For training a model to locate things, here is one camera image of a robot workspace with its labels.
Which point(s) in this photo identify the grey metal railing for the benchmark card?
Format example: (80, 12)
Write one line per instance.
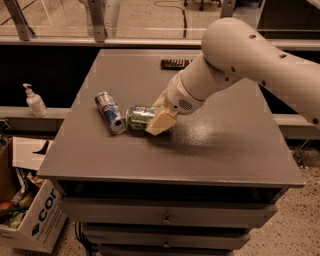
(152, 23)

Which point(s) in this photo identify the dark brown snack bar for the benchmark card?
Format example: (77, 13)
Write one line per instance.
(174, 64)

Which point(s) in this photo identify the blue silver redbull can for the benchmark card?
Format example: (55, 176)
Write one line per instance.
(110, 110)

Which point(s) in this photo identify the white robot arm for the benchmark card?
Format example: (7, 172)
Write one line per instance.
(231, 50)

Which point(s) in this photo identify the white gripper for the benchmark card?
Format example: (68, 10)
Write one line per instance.
(177, 96)

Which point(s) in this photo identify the green soda can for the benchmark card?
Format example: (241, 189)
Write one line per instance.
(138, 117)

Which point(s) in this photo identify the white cardboard box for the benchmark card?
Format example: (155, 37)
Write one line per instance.
(31, 217)

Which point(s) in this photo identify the grey drawer cabinet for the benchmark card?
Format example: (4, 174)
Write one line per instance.
(197, 190)

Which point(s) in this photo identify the white pump dispenser bottle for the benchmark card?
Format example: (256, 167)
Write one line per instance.
(35, 102)

